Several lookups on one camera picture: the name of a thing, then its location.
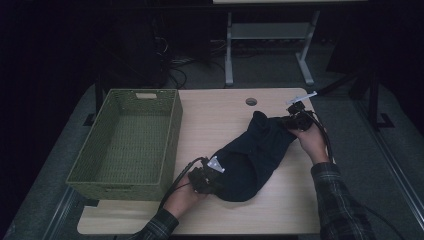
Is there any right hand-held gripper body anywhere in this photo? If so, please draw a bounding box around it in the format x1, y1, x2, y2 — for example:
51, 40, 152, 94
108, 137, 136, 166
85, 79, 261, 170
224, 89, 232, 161
282, 91, 318, 132

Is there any green woven basket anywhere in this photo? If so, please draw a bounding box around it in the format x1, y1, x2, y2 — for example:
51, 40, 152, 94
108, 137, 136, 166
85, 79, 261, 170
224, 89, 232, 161
65, 88, 184, 202

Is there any person's left hand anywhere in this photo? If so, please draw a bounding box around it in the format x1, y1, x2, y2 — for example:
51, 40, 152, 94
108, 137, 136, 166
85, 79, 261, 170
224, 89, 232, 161
162, 181, 208, 220

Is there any white metal frame table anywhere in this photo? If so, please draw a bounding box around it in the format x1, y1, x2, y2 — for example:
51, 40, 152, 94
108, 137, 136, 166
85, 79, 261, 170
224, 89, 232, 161
212, 0, 368, 87

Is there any thin black cable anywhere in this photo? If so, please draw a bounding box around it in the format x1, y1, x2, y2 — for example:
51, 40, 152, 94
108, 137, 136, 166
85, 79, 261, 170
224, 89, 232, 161
362, 203, 398, 240

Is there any person's right hand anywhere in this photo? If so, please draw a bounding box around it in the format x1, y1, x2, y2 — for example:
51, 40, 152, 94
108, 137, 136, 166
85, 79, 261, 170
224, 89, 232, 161
289, 120, 332, 165

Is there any dark navy fishbone-print shirt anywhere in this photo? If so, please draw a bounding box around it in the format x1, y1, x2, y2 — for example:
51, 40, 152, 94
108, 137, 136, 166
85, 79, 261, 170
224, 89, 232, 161
212, 110, 300, 203

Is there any grey floor rail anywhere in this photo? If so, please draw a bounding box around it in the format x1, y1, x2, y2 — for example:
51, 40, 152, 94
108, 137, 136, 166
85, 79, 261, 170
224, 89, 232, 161
352, 99, 424, 232
41, 185, 78, 240

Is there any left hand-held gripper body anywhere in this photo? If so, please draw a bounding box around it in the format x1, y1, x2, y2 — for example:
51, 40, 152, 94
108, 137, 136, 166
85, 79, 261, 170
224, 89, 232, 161
187, 155, 226, 196

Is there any right hand-held gripper black cable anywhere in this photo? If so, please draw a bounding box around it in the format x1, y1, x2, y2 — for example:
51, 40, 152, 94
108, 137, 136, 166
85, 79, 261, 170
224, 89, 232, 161
307, 110, 335, 164

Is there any bundle of black cables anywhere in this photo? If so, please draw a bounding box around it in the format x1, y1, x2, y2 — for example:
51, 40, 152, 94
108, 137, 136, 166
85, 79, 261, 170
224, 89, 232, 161
154, 34, 228, 90

